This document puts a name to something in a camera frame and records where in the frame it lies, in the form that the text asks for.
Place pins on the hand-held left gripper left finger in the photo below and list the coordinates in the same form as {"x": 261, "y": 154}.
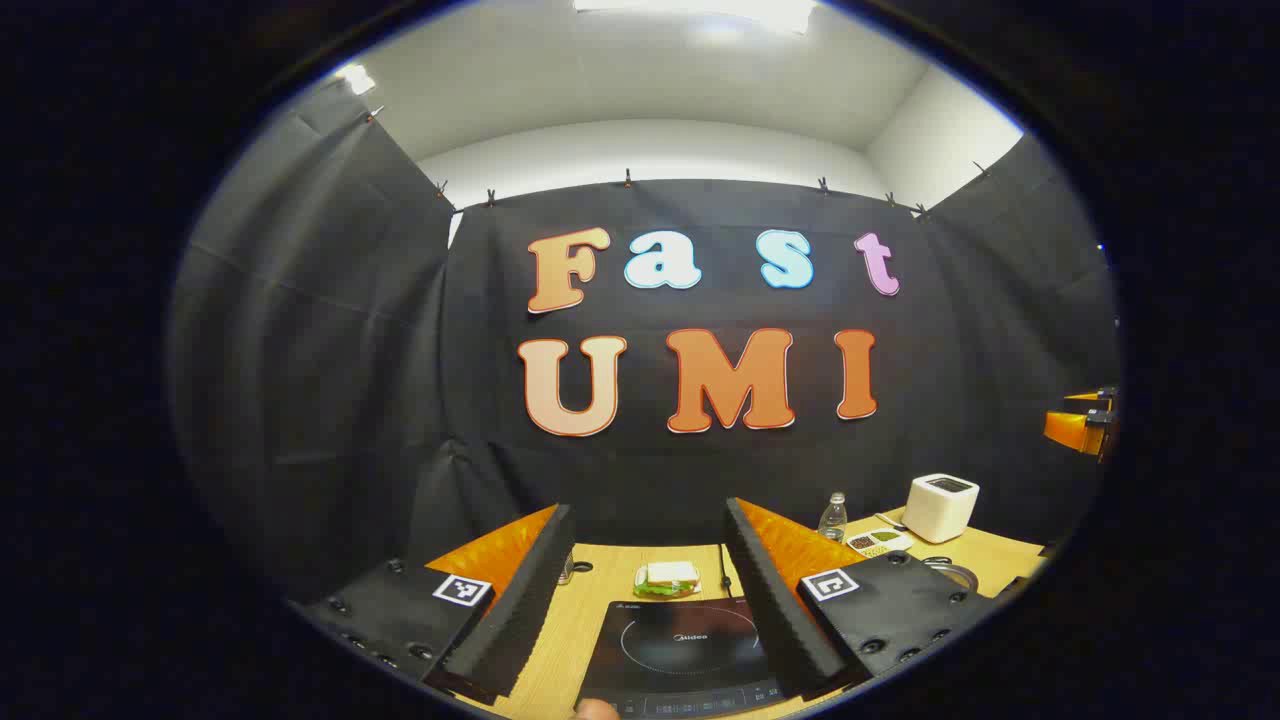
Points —
{"x": 520, "y": 620}

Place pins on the sandwich with lettuce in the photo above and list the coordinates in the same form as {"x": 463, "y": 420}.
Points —
{"x": 668, "y": 575}

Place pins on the ceiling light panel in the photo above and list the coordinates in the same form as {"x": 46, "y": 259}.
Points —
{"x": 700, "y": 10}

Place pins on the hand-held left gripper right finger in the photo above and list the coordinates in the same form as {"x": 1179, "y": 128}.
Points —
{"x": 775, "y": 610}

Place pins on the black induction cooktop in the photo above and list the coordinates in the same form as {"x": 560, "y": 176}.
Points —
{"x": 690, "y": 660}

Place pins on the black backdrop cloth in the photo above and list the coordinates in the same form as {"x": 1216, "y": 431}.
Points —
{"x": 400, "y": 400}

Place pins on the clear plastic water bottle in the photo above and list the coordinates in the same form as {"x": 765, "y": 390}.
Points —
{"x": 833, "y": 520}

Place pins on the white spoon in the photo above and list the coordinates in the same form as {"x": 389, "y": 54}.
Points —
{"x": 888, "y": 521}

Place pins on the stainless steel pot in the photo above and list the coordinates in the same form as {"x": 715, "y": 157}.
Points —
{"x": 965, "y": 575}

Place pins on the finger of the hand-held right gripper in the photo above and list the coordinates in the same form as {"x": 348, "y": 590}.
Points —
{"x": 1070, "y": 430}
{"x": 1095, "y": 396}

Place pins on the white divided bean dish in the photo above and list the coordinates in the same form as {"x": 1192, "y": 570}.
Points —
{"x": 878, "y": 543}

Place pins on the row of cloth clips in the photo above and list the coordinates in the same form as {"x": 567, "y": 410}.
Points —
{"x": 627, "y": 179}

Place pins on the white toaster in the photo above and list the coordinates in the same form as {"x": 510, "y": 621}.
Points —
{"x": 938, "y": 512}

